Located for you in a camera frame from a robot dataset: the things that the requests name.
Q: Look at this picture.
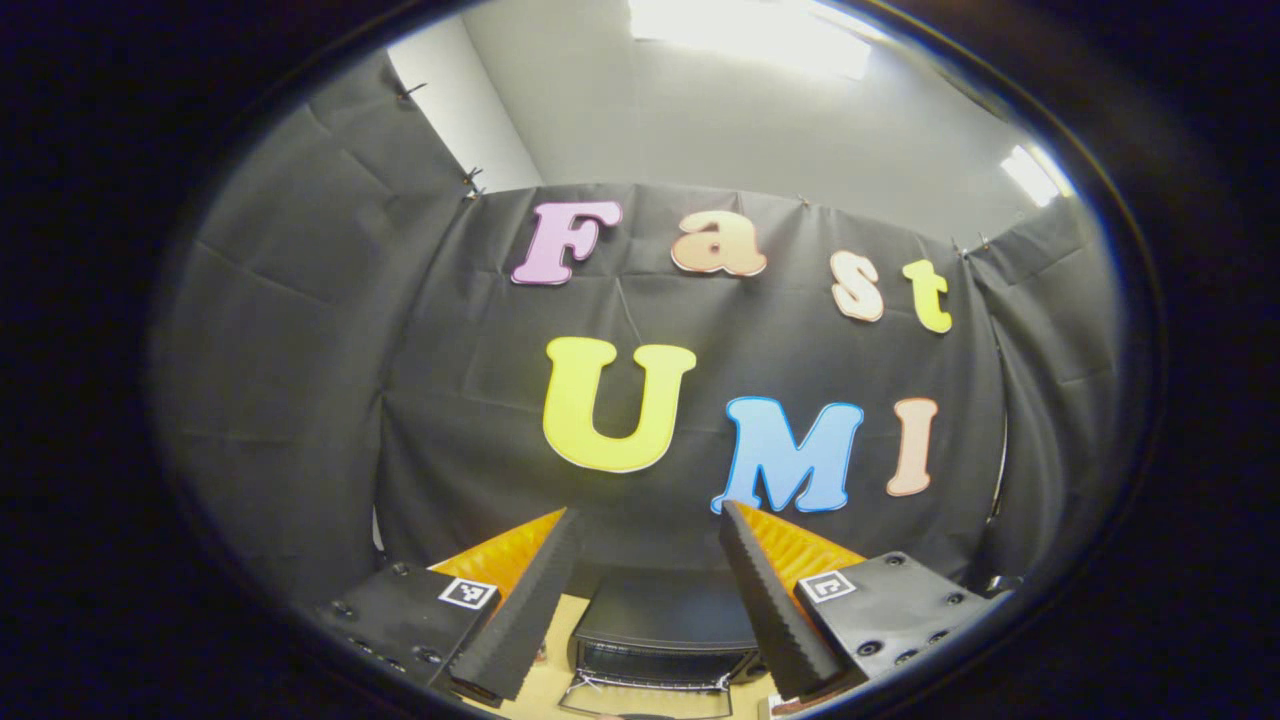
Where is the large ceiling light panel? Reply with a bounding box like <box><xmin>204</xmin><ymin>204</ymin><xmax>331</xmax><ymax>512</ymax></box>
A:
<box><xmin>628</xmin><ymin>0</ymin><xmax>873</xmax><ymax>83</ymax></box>

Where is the black electric oven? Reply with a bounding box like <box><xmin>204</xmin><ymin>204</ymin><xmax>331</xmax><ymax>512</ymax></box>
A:
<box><xmin>558</xmin><ymin>568</ymin><xmax>766</xmax><ymax>720</ymax></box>

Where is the small ceiling light panel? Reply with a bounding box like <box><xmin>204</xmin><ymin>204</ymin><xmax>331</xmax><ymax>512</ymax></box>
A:
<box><xmin>1000</xmin><ymin>144</ymin><xmax>1063</xmax><ymax>209</ymax></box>

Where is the black backdrop cloth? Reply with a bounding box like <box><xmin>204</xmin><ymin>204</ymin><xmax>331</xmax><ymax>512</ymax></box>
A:
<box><xmin>150</xmin><ymin>50</ymin><xmax>1123</xmax><ymax>611</ymax></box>

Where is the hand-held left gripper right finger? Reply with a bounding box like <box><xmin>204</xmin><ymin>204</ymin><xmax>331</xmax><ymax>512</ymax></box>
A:
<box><xmin>718</xmin><ymin>499</ymin><xmax>1013</xmax><ymax>705</ymax></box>

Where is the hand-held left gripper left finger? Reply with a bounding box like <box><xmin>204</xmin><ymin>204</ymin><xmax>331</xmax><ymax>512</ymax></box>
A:
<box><xmin>316</xmin><ymin>506</ymin><xmax>586</xmax><ymax>706</ymax></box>

